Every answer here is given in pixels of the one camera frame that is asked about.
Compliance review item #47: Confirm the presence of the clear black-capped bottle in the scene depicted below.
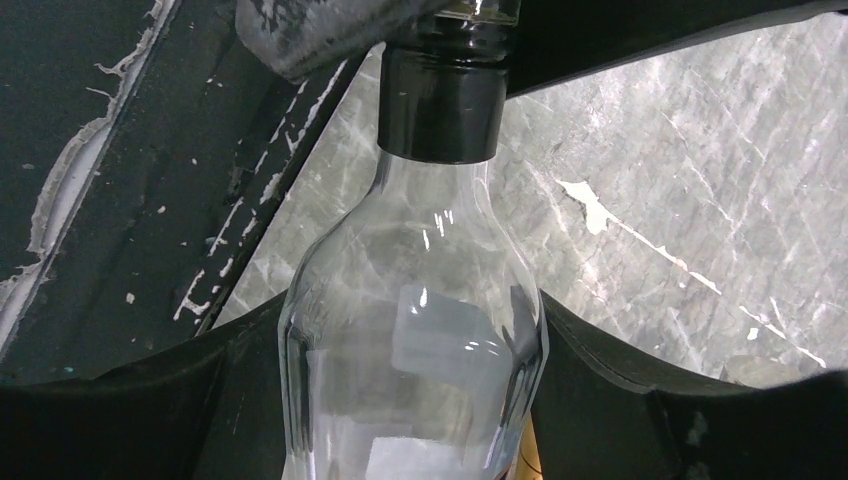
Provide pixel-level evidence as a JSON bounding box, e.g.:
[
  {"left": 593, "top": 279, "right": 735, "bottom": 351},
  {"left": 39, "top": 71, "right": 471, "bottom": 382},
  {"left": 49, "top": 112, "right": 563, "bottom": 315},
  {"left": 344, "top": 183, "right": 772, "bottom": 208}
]
[{"left": 278, "top": 1, "right": 548, "bottom": 479}]

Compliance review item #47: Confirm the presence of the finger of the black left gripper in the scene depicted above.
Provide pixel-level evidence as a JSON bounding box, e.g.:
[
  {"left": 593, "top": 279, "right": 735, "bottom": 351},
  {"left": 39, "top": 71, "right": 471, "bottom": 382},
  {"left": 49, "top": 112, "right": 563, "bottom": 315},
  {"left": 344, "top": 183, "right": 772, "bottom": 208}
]
[
  {"left": 508, "top": 0, "right": 847, "bottom": 97},
  {"left": 235, "top": 0, "right": 449, "bottom": 83}
]

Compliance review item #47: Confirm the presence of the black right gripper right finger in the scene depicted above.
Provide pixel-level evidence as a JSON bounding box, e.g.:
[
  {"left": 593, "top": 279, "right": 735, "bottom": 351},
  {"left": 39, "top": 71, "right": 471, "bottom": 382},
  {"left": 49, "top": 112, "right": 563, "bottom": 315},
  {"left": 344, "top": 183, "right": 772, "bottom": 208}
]
[{"left": 532, "top": 295, "right": 847, "bottom": 479}]

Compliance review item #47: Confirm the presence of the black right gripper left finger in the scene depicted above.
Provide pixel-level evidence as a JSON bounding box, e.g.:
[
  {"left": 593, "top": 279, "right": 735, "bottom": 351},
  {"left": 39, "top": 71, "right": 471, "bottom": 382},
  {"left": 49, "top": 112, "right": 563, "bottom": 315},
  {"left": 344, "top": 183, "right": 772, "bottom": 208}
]
[{"left": 1, "top": 297, "right": 285, "bottom": 479}]

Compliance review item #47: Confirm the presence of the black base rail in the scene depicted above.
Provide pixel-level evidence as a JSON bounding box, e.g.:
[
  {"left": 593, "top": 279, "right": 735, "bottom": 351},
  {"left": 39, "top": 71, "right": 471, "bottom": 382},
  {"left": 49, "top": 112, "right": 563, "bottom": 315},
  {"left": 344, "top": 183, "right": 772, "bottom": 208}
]
[{"left": 1, "top": 1, "right": 362, "bottom": 386}]

